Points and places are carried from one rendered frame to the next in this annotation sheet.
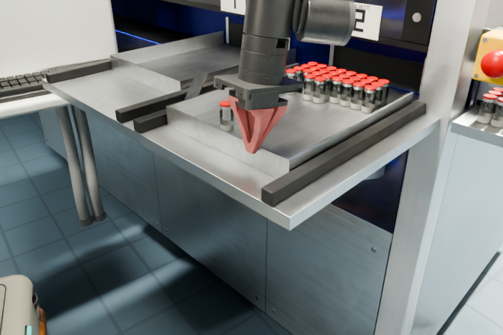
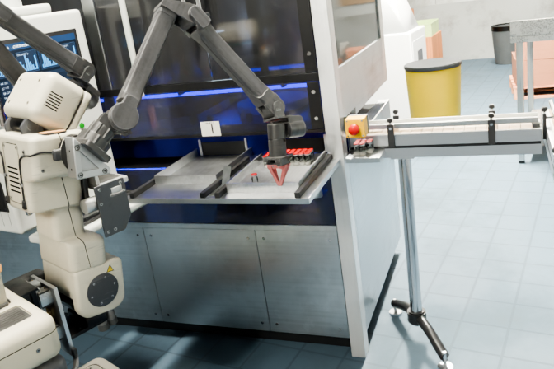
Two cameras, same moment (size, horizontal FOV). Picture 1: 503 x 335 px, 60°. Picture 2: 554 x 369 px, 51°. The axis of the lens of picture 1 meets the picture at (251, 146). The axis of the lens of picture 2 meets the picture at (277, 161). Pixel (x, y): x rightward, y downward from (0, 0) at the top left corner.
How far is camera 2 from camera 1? 1.37 m
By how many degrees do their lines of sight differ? 23
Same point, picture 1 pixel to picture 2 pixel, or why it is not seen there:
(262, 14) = (277, 132)
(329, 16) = (298, 127)
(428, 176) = (343, 187)
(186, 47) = (183, 163)
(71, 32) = not seen: hidden behind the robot
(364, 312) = (335, 283)
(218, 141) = (260, 189)
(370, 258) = (329, 246)
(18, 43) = not seen: hidden behind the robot
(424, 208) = (346, 204)
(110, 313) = not seen: outside the picture
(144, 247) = (147, 341)
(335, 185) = (316, 188)
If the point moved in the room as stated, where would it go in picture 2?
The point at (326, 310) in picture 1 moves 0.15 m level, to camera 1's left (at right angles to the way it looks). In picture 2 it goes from (313, 297) to (280, 310)
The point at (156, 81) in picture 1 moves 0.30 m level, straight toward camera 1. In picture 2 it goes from (197, 179) to (242, 196)
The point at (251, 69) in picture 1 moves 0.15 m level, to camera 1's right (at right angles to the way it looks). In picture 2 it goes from (276, 151) to (317, 141)
